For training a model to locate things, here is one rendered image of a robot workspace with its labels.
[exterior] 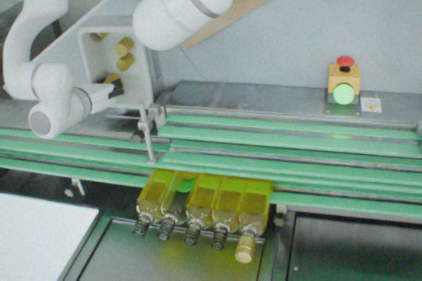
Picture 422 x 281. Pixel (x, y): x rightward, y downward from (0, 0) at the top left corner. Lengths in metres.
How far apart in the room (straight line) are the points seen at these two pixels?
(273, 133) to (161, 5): 0.40
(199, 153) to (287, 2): 0.40
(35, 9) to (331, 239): 0.85
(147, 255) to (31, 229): 0.34
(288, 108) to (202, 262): 0.41
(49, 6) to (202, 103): 0.41
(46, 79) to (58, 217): 0.49
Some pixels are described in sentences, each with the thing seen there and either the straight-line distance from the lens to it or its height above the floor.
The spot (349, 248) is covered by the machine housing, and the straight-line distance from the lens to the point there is 1.09.
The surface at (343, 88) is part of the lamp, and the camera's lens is 0.94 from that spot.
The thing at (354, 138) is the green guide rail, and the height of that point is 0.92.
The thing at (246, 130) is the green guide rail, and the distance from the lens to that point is 0.93.
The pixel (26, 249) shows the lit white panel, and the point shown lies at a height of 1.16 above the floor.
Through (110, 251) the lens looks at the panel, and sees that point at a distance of 1.07.
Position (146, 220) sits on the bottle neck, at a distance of 0.93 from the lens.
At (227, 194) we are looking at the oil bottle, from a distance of 0.93.
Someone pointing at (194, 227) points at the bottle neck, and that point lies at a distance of 0.88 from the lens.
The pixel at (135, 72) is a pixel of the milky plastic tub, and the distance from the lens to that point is 1.12.
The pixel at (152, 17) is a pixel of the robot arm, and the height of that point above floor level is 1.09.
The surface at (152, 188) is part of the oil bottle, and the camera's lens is 0.97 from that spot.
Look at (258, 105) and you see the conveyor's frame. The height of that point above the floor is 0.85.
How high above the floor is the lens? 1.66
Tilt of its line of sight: 52 degrees down
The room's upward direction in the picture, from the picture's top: 156 degrees counter-clockwise
